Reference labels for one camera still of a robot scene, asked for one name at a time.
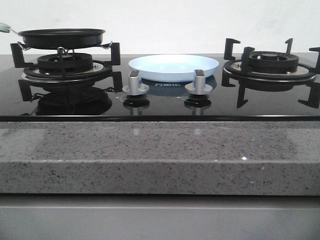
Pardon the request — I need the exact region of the light blue plate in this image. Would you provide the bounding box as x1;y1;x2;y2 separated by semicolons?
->
128;54;219;83

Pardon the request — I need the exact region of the black frying pan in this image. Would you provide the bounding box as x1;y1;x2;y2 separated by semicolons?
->
16;28;112;50

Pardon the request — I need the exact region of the left silver stove knob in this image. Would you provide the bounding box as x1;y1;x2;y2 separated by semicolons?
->
122;70;150;96

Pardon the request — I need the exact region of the silver stove knob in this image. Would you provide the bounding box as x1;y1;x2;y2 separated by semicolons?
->
122;70;150;96
184;69;213;95

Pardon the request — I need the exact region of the right silver stove knob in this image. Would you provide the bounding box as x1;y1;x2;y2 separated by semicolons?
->
184;69;213;95

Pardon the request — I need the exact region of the black glass gas hob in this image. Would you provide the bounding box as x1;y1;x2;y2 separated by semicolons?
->
0;55;320;122

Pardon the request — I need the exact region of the right black burner head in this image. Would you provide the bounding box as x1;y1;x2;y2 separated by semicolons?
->
249;51;299;70

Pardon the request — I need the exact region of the black burner head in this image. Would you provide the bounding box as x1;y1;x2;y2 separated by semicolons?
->
37;53;94;75
249;51;299;70

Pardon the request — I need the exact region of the left black burner head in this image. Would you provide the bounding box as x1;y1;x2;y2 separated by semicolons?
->
37;53;94;75

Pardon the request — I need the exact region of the left black pan support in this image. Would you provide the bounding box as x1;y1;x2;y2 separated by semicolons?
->
10;42;121;83

